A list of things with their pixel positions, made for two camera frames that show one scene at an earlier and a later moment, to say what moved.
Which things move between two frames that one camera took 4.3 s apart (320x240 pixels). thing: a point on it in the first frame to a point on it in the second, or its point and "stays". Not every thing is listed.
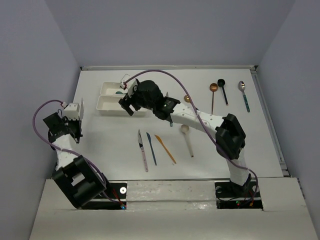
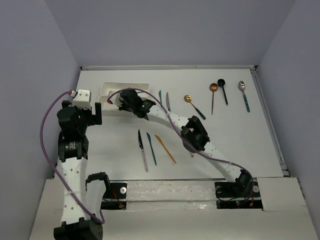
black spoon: x=220 y=83 stays
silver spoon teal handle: x=241 y=86 stays
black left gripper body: x=74 y=126 to x=85 y=117
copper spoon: x=213 y=87 stays
